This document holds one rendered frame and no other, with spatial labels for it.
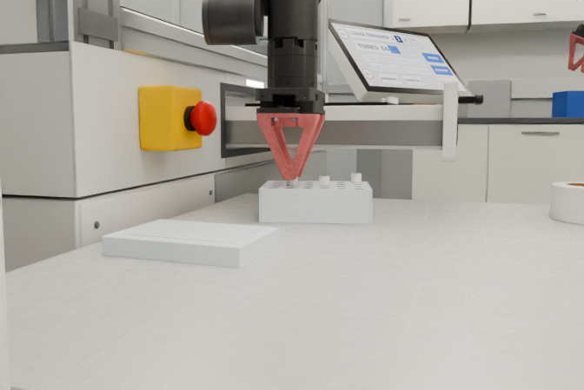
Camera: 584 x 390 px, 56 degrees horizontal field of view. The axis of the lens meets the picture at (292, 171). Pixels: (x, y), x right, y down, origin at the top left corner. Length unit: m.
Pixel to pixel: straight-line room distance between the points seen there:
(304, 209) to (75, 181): 0.24
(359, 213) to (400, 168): 1.30
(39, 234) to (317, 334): 0.36
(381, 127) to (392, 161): 1.09
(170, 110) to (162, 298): 0.29
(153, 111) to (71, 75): 0.11
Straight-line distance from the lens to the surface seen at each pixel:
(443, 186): 3.78
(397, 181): 1.89
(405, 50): 1.94
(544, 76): 4.55
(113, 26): 0.60
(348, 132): 0.78
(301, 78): 0.61
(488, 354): 0.29
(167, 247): 0.45
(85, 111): 0.56
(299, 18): 0.61
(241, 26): 0.62
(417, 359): 0.28
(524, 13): 4.21
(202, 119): 0.61
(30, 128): 0.58
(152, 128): 0.62
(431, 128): 0.77
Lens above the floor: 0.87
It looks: 5 degrees down
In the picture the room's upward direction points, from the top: straight up
